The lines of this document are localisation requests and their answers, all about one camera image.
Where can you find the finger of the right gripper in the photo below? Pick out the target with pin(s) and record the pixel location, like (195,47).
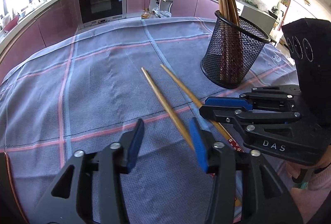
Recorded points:
(221,114)
(270,98)

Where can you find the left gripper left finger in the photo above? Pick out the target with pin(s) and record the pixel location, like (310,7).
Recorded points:
(68,199)

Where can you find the black mesh utensil holder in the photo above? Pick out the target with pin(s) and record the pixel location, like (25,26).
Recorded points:
(232,51)

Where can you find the pink sleeve forearm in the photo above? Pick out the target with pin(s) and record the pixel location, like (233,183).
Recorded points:
(310,200)

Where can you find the right hand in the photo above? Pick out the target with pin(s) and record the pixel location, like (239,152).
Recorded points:
(304,177)

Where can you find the blue plaid tablecloth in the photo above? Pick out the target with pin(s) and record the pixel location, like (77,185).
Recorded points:
(85,92)

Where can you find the cooking oil bottle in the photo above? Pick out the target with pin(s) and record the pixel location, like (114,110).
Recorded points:
(149,14)

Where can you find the black built-in oven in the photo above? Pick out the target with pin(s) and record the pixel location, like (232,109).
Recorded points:
(95,12)

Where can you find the pink bowl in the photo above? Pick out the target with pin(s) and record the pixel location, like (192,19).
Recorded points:
(11,24)

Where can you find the black camera box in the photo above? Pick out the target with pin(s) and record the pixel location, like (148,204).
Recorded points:
(309,42)

